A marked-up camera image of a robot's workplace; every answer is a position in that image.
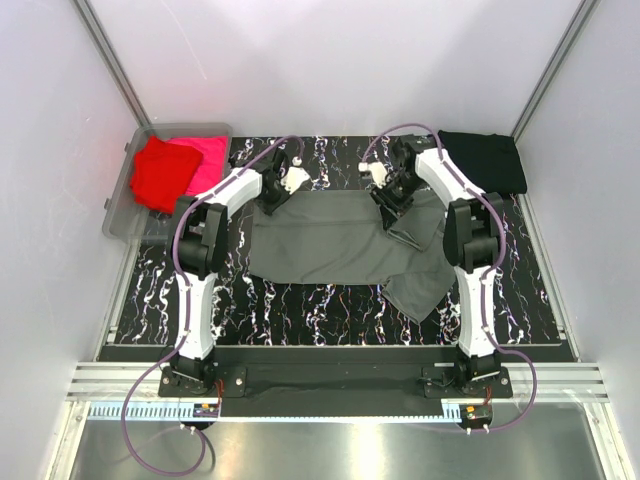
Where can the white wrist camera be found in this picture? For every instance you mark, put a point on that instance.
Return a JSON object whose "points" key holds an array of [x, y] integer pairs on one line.
{"points": [[295, 176], [375, 171]]}

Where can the clear plastic bin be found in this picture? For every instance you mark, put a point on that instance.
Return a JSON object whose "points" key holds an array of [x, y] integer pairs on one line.
{"points": [[126, 220]]}

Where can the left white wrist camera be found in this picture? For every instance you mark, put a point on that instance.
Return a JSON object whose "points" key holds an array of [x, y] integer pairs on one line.
{"points": [[295, 176]]}

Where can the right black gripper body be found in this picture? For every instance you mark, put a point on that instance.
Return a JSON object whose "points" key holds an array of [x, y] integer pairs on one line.
{"points": [[391, 204]]}

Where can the pink t-shirt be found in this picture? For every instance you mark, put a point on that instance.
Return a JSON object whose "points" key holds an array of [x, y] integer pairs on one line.
{"points": [[210, 170]]}

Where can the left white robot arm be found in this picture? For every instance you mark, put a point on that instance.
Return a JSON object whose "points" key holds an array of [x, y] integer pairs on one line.
{"points": [[197, 247]]}

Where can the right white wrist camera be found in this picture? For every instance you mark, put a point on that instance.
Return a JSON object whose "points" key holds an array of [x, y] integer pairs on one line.
{"points": [[375, 171]]}

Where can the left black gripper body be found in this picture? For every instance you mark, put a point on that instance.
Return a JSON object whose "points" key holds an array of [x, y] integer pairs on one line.
{"points": [[273, 201]]}

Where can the grey t-shirt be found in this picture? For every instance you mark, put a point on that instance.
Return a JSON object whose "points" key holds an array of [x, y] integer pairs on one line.
{"points": [[337, 237]]}

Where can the slotted cable duct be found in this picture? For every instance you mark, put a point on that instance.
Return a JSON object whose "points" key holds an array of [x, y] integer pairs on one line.
{"points": [[154, 411]]}

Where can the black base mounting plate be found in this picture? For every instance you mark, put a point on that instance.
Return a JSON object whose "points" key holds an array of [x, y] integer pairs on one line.
{"points": [[287, 391]]}

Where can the folded black t-shirt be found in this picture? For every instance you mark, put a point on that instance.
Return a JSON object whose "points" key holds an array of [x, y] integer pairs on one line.
{"points": [[492, 162]]}

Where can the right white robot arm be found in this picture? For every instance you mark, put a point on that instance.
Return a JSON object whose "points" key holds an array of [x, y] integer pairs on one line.
{"points": [[474, 245]]}

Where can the red t-shirt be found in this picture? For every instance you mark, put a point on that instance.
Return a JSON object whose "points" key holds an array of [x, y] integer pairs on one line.
{"points": [[162, 173]]}

